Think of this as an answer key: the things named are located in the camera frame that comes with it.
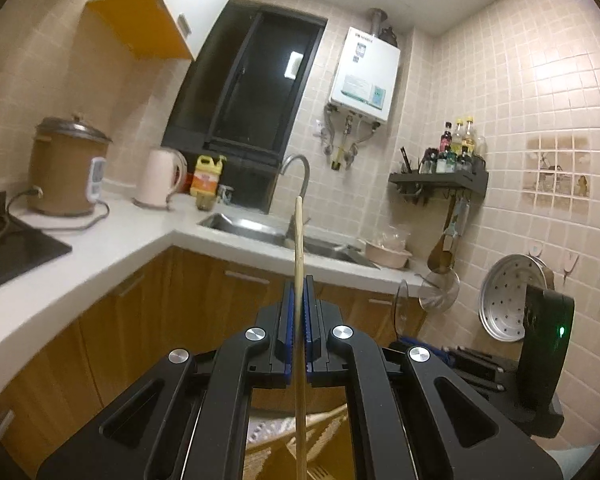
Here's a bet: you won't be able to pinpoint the yellow detergent bottle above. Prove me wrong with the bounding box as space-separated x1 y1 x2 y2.
189 154 229 211

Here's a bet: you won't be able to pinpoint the pink plastic basin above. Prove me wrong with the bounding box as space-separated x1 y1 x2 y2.
364 240 414 270

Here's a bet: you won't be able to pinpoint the round metal steamer tray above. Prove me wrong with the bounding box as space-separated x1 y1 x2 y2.
478 253 556 344

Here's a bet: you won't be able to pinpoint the row of condiment bottles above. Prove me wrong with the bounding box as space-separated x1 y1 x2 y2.
419 115 486 175

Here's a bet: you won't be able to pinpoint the wooden chopstick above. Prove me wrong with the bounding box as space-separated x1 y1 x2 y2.
290 196 309 480

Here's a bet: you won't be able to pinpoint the black wall shelf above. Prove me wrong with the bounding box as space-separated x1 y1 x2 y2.
388 169 490 207

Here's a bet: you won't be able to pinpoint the water heater pipes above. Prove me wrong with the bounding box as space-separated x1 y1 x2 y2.
314 106 382 172

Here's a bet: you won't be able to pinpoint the clear plastic bag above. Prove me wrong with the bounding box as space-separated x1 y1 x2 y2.
374 224 412 252

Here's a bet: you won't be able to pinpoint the metal exhaust pipe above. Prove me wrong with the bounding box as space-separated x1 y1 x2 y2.
368 8 399 44

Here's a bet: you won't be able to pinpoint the white water heater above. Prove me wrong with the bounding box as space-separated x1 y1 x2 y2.
328 26 401 124

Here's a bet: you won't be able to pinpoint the white electric kettle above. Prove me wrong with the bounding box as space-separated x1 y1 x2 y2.
132 147 187 210

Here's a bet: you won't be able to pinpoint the brown rice cooker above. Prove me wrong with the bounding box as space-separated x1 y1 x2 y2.
27 116 114 217

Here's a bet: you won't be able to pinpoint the glass pot lid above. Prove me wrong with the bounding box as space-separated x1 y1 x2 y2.
392 279 412 342

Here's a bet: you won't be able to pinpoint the chrome faucet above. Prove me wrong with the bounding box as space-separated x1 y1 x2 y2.
280 154 312 227

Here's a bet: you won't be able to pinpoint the steel sink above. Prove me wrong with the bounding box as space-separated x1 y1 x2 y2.
197 211 381 270

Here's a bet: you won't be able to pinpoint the black gas stove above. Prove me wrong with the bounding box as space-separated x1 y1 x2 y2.
0 191 74 297

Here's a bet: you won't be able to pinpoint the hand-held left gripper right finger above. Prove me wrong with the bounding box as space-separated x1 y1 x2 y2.
303 275 564 480

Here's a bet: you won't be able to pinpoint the round metal strainer lid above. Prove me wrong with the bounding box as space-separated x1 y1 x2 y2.
418 269 461 312

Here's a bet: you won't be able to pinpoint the wooden base cabinets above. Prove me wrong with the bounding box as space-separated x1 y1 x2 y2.
0 245 431 443

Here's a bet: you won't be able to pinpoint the rice cooker power cord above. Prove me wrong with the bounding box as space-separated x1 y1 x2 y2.
5 186 112 232

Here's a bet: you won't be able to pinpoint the dark window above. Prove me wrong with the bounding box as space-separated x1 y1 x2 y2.
161 2 329 214

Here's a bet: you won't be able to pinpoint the hanging wooden ladle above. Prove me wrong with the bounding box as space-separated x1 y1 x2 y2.
426 199 456 274

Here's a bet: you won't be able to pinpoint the white and orange wall cabinet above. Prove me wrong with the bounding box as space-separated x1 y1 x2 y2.
85 0 249 61

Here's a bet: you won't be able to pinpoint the decorative wall tile picture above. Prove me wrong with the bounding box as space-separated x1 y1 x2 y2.
524 134 594 202

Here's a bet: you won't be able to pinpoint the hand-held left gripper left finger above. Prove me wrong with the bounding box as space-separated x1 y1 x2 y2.
36 276 298 480

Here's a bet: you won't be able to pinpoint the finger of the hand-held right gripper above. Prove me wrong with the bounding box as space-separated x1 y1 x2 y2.
460 371 509 397
442 342 503 377

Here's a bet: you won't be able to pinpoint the hanging metal spatula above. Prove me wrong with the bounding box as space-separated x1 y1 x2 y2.
445 197 472 252

